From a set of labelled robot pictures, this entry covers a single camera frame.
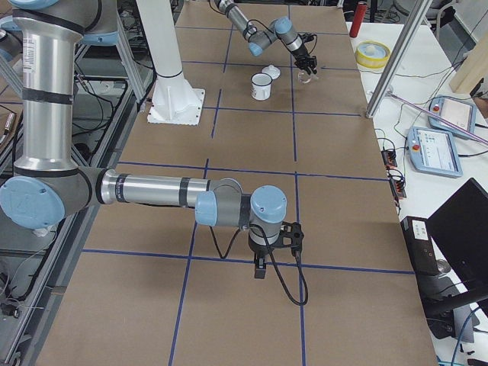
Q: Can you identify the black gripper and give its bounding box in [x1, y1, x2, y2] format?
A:
[251, 243, 269, 279]
[294, 47, 317, 75]

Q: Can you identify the clear glass funnel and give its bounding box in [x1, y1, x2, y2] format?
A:
[297, 69, 319, 85]

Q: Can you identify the white enamel mug lid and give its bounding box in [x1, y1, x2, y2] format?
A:
[262, 65, 281, 80]

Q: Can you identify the white enamel mug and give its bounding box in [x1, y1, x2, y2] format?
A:
[251, 72, 273, 101]

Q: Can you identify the yellow tape roll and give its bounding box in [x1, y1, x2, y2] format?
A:
[355, 40, 391, 69]

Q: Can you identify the red cylinder bottle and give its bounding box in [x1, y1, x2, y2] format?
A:
[349, 1, 368, 38]

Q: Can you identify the black connector block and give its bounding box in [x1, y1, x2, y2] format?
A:
[389, 175, 406, 200]
[381, 149, 397, 169]

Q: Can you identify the near teach pendant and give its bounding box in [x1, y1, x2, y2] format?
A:
[407, 127, 463, 178]

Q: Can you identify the teach pendant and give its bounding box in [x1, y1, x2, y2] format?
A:
[407, 127, 463, 178]
[428, 95, 476, 139]

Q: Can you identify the far teach pendant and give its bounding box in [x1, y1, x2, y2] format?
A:
[428, 95, 476, 139]

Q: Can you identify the black computer box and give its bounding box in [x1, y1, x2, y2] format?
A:
[401, 216, 441, 303]

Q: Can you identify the wooden board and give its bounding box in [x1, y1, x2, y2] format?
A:
[449, 34, 488, 94]

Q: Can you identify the black laptop monitor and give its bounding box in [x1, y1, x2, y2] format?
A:
[427, 178, 487, 284]

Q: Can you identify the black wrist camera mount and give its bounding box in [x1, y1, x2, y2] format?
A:
[299, 32, 316, 43]
[272, 221, 304, 258]

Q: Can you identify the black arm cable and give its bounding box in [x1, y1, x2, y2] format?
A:
[208, 224, 310, 306]

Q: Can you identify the aluminium frame post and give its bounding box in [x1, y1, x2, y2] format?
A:
[365, 0, 432, 118]

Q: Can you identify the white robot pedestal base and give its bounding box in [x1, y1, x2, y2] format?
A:
[137, 0, 205, 126]

